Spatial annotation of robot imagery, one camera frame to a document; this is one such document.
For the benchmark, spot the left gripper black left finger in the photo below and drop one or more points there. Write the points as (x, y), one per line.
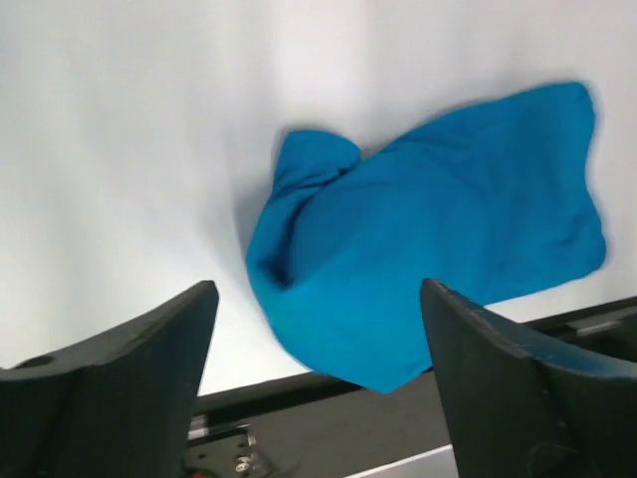
(118, 404)

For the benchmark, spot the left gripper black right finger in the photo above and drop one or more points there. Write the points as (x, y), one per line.
(556, 398)

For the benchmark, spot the blue t shirt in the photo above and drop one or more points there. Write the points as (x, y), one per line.
(490, 199)

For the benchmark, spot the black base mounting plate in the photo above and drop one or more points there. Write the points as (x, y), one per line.
(321, 427)

